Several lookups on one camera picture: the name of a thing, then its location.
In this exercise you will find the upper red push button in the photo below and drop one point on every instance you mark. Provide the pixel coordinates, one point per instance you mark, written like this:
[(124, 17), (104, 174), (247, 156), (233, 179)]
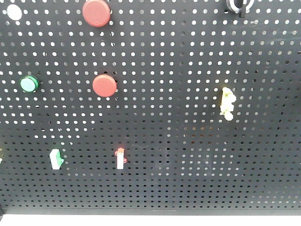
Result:
[(96, 13)]

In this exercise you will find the black rotary selector switch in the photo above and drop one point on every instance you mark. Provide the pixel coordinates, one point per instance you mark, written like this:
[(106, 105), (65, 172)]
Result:
[(240, 7)]

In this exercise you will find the red push button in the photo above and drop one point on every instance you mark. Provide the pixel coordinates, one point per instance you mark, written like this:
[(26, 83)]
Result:
[(96, 13), (104, 85)]

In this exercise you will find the white hole plug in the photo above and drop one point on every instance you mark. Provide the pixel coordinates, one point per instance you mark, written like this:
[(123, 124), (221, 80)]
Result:
[(14, 12)]

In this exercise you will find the white rocker switch red trim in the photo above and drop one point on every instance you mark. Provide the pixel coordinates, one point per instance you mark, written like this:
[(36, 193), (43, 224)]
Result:
[(121, 160)]

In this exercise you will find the white standing desk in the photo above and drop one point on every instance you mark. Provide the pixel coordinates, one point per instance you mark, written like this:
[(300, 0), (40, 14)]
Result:
[(77, 220)]

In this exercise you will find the white rocker switch green trim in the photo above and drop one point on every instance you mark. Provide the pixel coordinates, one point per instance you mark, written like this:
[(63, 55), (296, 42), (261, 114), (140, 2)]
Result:
[(55, 158)]

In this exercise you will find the black perforated pegboard panel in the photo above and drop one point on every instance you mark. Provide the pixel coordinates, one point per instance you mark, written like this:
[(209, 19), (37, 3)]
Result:
[(170, 60)]

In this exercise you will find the yellow toggle switch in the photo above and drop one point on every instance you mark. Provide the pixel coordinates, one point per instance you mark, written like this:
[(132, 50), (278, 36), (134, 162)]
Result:
[(227, 107)]

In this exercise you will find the green round push button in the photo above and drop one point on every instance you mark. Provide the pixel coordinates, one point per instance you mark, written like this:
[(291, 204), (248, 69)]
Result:
[(29, 83)]

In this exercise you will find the lower red push button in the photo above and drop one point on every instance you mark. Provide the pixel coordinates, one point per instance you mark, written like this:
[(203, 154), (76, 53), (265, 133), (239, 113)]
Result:
[(104, 85)]

